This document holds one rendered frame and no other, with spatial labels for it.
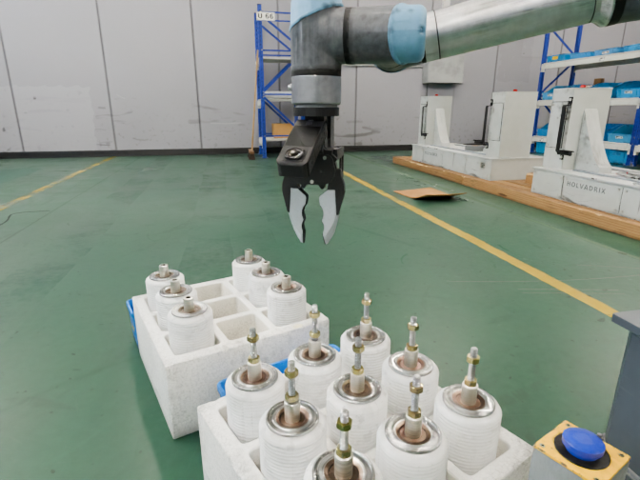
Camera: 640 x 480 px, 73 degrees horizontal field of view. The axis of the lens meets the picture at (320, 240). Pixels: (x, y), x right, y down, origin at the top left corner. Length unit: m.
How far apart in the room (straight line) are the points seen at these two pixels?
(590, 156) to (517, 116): 0.88
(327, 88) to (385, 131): 6.70
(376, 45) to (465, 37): 0.18
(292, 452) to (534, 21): 0.71
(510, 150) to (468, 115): 3.98
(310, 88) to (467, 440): 0.55
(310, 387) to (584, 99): 2.99
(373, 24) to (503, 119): 3.37
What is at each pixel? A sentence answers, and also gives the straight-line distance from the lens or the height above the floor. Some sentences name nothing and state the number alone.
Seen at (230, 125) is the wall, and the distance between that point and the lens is 6.87.
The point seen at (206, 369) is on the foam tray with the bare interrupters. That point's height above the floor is 0.15.
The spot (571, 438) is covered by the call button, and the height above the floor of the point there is 0.33.
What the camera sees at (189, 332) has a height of 0.22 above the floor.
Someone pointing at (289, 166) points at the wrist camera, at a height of 0.60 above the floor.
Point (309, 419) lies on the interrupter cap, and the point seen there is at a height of 0.25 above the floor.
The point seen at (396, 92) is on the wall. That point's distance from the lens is 7.40.
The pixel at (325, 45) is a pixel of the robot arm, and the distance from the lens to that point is 0.66.
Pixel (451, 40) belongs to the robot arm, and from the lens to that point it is 0.77.
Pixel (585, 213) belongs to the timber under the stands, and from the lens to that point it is 3.07.
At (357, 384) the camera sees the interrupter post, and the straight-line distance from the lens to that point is 0.70.
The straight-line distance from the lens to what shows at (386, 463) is 0.64.
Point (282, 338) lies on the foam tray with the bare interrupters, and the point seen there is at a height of 0.16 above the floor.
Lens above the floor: 0.67
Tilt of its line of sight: 17 degrees down
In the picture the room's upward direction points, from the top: straight up
